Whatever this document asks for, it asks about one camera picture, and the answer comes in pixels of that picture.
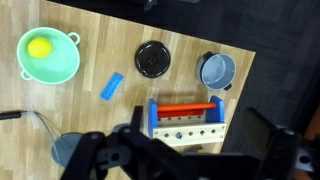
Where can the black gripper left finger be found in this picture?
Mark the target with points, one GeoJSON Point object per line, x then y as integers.
{"type": "Point", "coordinates": [137, 116]}

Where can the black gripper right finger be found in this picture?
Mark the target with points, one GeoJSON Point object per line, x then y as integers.
{"type": "Point", "coordinates": [266, 133]}

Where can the blue toy building brick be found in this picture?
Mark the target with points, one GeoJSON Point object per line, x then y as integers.
{"type": "Point", "coordinates": [112, 86]}

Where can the black round pot lid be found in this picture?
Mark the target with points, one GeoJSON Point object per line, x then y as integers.
{"type": "Point", "coordinates": [152, 59]}

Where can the wooden blue toy toolbox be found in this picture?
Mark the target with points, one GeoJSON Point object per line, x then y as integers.
{"type": "Point", "coordinates": [200, 133]}

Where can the yellow ball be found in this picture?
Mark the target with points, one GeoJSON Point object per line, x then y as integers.
{"type": "Point", "coordinates": [39, 47]}

